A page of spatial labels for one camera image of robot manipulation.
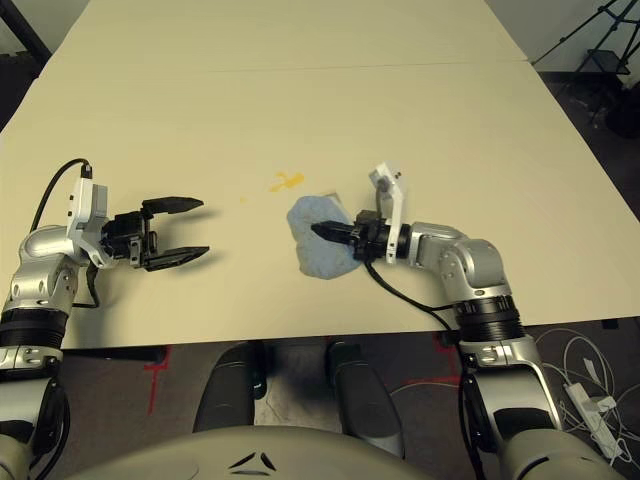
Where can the dark grey right robot leg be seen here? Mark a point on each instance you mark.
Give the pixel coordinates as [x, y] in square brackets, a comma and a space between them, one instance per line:
[365, 395]

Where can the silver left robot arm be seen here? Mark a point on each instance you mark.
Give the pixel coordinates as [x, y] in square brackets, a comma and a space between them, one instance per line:
[40, 260]

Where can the black step stool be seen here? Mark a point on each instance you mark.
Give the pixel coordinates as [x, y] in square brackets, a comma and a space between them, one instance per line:
[605, 60]

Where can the dark grey robot leg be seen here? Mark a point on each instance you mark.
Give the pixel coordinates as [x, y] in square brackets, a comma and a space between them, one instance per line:
[365, 395]
[225, 395]

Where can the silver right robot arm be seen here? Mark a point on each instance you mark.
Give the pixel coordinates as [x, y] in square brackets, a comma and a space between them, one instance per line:
[470, 260]

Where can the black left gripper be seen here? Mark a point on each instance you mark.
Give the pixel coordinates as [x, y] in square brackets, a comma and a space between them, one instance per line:
[125, 235]

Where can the grey robot torso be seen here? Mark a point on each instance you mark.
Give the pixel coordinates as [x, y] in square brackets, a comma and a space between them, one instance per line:
[250, 450]

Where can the black foam floor mat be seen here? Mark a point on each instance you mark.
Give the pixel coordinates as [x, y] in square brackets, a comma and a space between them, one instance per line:
[12, 85]

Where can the blue rag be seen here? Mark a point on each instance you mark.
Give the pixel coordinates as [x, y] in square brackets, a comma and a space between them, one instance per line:
[320, 260]

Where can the black tripod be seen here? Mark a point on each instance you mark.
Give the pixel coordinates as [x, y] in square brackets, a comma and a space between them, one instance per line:
[575, 31]

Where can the black metal table frame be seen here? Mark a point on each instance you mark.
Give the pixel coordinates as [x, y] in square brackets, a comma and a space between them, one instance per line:
[30, 30]

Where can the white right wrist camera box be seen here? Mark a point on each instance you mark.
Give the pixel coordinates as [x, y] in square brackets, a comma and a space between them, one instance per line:
[397, 200]

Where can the large yellow liquid splash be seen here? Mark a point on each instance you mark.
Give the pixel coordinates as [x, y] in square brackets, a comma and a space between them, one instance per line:
[292, 181]

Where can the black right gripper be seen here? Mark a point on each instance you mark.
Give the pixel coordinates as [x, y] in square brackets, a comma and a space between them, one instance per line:
[370, 235]

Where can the dark grey left robot leg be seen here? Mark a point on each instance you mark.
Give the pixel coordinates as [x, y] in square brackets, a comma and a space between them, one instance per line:
[225, 395]

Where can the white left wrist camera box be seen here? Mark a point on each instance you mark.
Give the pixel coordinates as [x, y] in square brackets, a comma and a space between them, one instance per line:
[85, 210]

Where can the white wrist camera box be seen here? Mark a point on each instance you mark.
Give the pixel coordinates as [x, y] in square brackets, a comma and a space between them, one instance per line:
[85, 210]
[397, 200]

